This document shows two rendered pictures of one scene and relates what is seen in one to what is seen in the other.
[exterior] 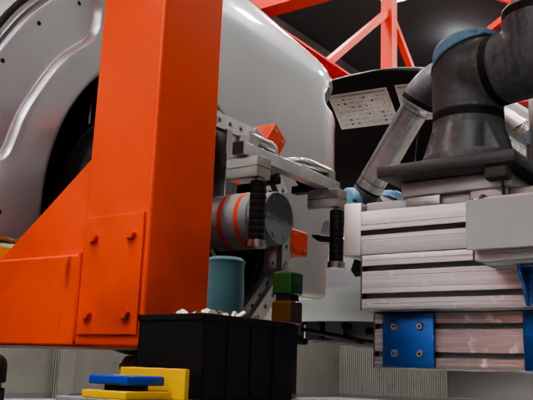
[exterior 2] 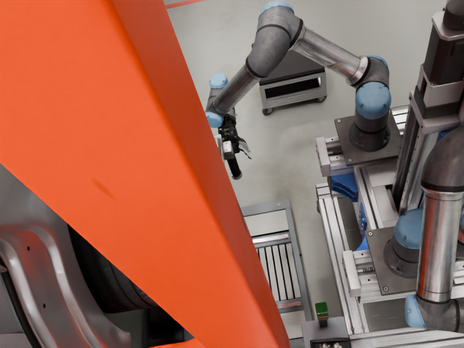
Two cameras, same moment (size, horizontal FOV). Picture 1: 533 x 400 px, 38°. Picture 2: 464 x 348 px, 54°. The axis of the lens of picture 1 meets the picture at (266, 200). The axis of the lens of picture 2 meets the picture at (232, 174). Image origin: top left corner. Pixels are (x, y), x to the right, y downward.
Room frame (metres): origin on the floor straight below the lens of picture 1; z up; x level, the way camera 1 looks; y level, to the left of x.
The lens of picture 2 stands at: (0.99, 0.27, 2.26)
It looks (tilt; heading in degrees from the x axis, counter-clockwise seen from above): 56 degrees down; 335
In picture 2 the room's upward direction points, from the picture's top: 20 degrees counter-clockwise
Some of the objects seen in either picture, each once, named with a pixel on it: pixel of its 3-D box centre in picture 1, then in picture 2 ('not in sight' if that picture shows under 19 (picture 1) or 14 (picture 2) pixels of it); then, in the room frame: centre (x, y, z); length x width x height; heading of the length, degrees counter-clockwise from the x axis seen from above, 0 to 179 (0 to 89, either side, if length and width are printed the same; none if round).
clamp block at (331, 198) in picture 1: (327, 199); (220, 151); (1.93, -0.16, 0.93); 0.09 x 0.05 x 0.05; 54
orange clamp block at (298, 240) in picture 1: (289, 243); not in sight; (2.17, -0.07, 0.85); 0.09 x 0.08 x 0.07; 144
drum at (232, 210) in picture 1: (244, 221); not in sight; (1.87, 0.05, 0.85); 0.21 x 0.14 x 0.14; 54
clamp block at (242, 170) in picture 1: (247, 169); not in sight; (1.65, 0.04, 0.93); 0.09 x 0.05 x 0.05; 54
